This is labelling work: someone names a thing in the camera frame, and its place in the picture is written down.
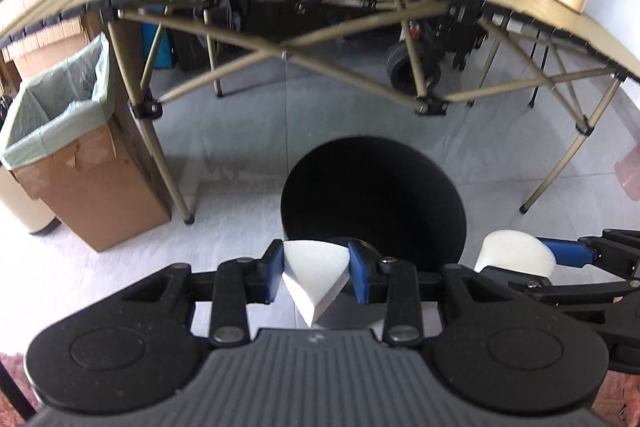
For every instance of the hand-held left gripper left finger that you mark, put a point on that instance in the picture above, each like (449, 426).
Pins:
(274, 272)

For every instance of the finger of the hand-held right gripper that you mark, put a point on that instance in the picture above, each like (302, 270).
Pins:
(575, 294)
(567, 253)

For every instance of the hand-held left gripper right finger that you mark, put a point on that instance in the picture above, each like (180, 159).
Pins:
(359, 272)

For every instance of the white wedge sponge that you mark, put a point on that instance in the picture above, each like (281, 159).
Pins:
(310, 277)

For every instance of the white round sponge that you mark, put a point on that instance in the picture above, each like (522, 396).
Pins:
(510, 252)

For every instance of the black round bin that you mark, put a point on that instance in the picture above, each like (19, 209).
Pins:
(370, 197)

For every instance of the pink fuzzy cloth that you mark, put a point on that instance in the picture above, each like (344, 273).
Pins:
(620, 402)

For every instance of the pink translucent object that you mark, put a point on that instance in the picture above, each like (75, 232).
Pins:
(629, 174)

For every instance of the large brown cardboard box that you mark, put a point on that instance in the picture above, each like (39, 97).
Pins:
(110, 187)

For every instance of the black wheeled cart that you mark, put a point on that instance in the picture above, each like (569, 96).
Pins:
(435, 52)

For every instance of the blue box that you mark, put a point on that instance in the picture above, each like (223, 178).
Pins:
(157, 44)

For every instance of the beige round trash can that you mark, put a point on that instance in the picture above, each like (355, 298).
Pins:
(25, 207)

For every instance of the green trash bag liner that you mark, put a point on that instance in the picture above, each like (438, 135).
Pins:
(55, 92)

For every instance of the stack of corrugated cardboard sheets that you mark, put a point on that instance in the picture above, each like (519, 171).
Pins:
(35, 2)

